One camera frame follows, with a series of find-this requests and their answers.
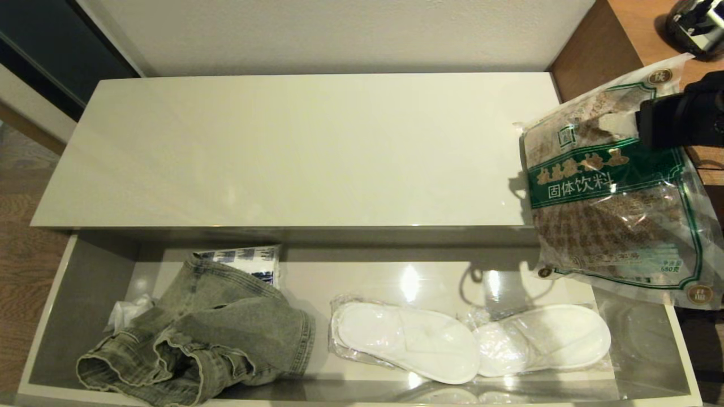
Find brown grain packet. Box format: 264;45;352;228
514;54;724;310

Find grey-green denim shorts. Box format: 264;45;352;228
76;253;316;406

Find white cabinet drawer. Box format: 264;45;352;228
17;229;702;407

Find brown wooden desk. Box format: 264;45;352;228
551;0;724;187

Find dark glass vase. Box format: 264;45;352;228
665;0;724;62

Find white disposable slipper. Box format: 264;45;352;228
331;301;481;385
474;305;612;378

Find glossy white low cabinet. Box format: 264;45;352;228
31;72;561;247

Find clear plastic slipper bag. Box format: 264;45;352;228
328;294;618;391

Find white blue printed packet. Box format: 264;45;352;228
195;245;282;289

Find white plastic bag roll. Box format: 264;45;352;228
105;295;157;334

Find dark glass door panel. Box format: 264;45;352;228
0;0;142;122

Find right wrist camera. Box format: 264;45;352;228
673;0;724;53

